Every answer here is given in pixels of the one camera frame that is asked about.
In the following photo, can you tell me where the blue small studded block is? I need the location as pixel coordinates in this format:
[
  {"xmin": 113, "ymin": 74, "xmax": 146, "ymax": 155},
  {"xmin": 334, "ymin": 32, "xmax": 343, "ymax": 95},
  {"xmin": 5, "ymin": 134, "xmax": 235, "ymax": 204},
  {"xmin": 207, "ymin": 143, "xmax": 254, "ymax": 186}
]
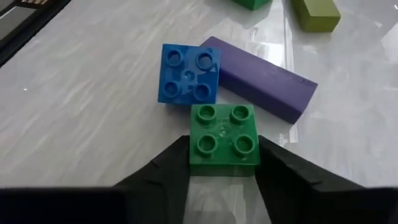
[{"xmin": 157, "ymin": 43, "xmax": 222, "ymax": 105}]

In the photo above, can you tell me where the purple long block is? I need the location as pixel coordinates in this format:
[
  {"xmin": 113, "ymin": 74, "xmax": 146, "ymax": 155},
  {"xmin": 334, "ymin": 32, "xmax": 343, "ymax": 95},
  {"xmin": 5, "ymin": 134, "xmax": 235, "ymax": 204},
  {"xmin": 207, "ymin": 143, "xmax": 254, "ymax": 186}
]
[{"xmin": 200, "ymin": 36, "xmax": 318, "ymax": 124}]

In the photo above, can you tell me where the olive green long block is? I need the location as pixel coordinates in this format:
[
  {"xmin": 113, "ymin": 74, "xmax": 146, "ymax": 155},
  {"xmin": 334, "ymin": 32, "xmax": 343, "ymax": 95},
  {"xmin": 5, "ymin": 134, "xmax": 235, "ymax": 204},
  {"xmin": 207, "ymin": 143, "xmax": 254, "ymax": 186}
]
[{"xmin": 290, "ymin": 0, "xmax": 341, "ymax": 33}]

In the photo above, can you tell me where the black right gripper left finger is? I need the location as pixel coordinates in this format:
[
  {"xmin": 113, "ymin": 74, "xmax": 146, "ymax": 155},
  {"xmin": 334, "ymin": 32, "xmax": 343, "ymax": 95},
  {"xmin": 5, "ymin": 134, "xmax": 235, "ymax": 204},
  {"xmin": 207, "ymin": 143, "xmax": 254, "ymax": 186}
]
[{"xmin": 113, "ymin": 135, "xmax": 192, "ymax": 224}]

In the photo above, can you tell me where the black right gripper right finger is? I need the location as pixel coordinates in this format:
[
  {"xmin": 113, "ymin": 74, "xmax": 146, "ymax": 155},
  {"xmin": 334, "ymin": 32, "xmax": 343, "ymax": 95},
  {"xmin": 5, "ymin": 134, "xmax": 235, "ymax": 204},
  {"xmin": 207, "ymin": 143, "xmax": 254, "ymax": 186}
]
[{"xmin": 255, "ymin": 135, "xmax": 366, "ymax": 224}]

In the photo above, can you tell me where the green bin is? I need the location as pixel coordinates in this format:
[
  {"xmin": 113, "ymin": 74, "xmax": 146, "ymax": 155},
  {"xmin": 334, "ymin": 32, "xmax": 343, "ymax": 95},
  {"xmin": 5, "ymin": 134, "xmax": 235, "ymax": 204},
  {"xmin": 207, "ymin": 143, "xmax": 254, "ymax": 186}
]
[{"xmin": 188, "ymin": 104, "xmax": 261, "ymax": 177}]

